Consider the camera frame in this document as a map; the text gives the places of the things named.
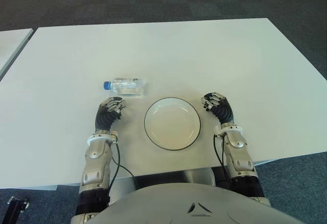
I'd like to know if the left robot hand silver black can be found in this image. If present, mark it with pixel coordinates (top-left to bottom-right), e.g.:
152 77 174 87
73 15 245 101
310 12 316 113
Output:
94 96 128 135

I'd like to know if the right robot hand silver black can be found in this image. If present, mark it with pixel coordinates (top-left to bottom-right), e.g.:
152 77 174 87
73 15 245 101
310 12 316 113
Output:
201 92 235 128

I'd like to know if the clear water bottle blue cap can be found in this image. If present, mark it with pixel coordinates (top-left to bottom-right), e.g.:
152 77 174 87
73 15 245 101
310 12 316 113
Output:
103 77 148 97

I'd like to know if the white plate black rim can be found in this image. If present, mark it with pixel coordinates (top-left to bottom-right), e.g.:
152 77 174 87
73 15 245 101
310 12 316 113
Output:
144 96 202 150

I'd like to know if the grey robot torso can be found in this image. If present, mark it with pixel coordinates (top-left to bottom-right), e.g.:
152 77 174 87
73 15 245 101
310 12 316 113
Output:
90 174 307 224

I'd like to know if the white side table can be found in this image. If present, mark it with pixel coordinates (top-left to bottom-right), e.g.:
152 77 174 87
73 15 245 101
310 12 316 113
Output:
0 28 34 80

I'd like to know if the black metal stand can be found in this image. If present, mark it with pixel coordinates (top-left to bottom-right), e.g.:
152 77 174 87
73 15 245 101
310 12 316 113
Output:
7 196 30 224

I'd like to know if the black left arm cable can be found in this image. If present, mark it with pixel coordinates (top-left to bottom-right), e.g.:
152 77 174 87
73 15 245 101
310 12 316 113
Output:
107 138 136 201

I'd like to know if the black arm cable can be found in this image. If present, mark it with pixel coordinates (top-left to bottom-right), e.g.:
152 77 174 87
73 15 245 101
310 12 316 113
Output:
107 138 136 201
214 134 233 184

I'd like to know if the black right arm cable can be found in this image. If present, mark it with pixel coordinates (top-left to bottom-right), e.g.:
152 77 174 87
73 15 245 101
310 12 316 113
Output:
214 134 233 184

